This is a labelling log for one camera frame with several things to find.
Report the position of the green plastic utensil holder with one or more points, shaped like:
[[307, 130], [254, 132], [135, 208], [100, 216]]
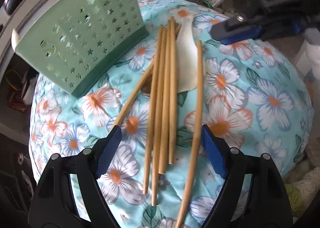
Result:
[[76, 41]]

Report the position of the floral turquoise quilt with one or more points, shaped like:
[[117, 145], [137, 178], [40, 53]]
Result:
[[253, 98]]

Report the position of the white rice paddle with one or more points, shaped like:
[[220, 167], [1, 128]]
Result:
[[186, 55]]

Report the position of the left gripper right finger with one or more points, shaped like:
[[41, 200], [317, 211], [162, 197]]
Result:
[[267, 203]]

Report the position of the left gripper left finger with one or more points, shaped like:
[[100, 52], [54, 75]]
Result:
[[53, 202]]

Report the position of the bamboo chopstick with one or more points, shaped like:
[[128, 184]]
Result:
[[152, 108], [196, 139], [135, 93], [173, 94], [158, 118], [163, 155]]

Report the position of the stainless steel spoon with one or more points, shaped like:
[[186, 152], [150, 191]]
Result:
[[146, 89]]

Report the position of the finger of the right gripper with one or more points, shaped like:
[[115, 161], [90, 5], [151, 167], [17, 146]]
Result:
[[234, 30]]

